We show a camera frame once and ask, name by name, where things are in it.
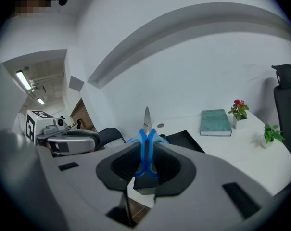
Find long ceiling light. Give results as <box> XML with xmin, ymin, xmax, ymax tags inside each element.
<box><xmin>15</xmin><ymin>70</ymin><xmax>33</xmax><ymax>91</ymax></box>

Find black box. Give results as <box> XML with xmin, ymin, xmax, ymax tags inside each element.
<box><xmin>159</xmin><ymin>129</ymin><xmax>206</xmax><ymax>154</ymax></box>

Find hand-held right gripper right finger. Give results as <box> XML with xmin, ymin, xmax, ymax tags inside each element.
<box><xmin>132</xmin><ymin>141</ymin><xmax>274</xmax><ymax>231</ymax></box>

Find black mesh office chair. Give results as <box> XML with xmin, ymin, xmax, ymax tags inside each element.
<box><xmin>271</xmin><ymin>64</ymin><xmax>291</xmax><ymax>163</ymax></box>

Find red-flowered potted plant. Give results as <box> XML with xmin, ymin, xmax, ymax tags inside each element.
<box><xmin>228</xmin><ymin>99</ymin><xmax>250</xmax><ymax>130</ymax></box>

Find teal hardcover book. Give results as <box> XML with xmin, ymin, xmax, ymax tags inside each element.
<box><xmin>199</xmin><ymin>108</ymin><xmax>233</xmax><ymax>137</ymax></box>

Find blue-handled scissors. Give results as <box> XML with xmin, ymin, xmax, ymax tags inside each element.
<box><xmin>126</xmin><ymin>106</ymin><xmax>170</xmax><ymax>179</ymax></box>

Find black curved-back chair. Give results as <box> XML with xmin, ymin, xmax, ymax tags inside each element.
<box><xmin>96</xmin><ymin>127</ymin><xmax>127</xmax><ymax>151</ymax></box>

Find brown wooden door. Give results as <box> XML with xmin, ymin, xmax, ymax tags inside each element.
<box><xmin>70</xmin><ymin>98</ymin><xmax>96</xmax><ymax>132</ymax></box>

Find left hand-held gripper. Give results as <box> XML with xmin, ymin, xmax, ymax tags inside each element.
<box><xmin>25</xmin><ymin>109</ymin><xmax>101</xmax><ymax>156</ymax></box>

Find gray wall panel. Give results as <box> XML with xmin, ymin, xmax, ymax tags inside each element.
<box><xmin>68</xmin><ymin>76</ymin><xmax>85</xmax><ymax>92</ymax></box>

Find green leafy potted plant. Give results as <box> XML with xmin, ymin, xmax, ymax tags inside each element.
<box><xmin>260</xmin><ymin>123</ymin><xmax>286</xmax><ymax>150</ymax></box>

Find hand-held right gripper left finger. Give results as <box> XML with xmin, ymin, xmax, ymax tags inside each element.
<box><xmin>36</xmin><ymin>141</ymin><xmax>142</xmax><ymax>231</ymax></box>

